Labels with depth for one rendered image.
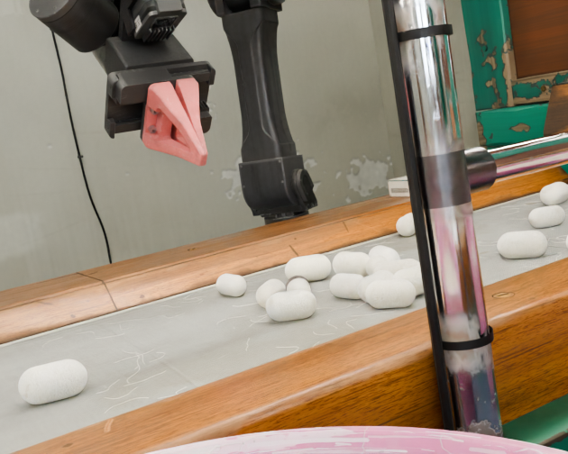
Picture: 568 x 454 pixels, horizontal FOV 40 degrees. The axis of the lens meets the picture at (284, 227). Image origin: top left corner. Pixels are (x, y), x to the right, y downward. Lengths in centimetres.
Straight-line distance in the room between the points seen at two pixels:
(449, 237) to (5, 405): 28
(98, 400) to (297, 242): 35
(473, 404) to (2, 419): 26
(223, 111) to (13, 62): 70
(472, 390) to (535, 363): 7
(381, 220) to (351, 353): 45
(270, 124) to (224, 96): 173
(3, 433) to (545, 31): 79
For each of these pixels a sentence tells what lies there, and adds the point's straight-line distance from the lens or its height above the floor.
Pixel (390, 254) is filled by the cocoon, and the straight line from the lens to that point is 61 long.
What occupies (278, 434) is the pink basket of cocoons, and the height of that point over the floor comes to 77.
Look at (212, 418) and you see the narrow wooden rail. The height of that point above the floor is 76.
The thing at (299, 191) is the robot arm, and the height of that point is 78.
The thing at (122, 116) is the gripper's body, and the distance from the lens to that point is 73.
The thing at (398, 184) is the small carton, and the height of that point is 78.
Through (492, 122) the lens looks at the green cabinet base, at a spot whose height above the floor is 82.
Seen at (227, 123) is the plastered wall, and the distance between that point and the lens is 273.
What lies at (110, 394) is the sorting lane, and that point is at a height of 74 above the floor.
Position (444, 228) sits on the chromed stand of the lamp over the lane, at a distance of 33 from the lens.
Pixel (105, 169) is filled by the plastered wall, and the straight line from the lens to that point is 260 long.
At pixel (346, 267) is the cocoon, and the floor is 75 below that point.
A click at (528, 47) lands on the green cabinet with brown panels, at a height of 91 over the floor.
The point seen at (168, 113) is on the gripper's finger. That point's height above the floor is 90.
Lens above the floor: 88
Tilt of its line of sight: 8 degrees down
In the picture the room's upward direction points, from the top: 10 degrees counter-clockwise
